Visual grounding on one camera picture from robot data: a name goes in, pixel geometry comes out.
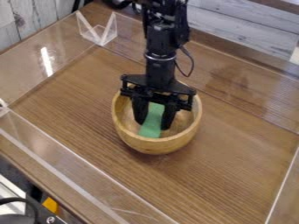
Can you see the green rectangular block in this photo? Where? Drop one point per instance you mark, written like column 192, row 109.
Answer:
column 152, row 127

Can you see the yellow tag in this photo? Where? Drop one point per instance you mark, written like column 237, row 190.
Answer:
column 51, row 205

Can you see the brown wooden bowl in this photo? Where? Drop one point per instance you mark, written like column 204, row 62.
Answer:
column 173, row 139

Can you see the clear acrylic tray wall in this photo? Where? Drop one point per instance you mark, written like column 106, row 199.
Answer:
column 94, row 197

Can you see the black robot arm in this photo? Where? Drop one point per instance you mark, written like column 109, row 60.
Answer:
column 166, row 33

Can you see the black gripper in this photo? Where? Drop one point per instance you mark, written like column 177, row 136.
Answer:
column 176, row 95

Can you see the clear acrylic corner bracket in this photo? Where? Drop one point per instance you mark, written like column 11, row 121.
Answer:
column 100, row 34

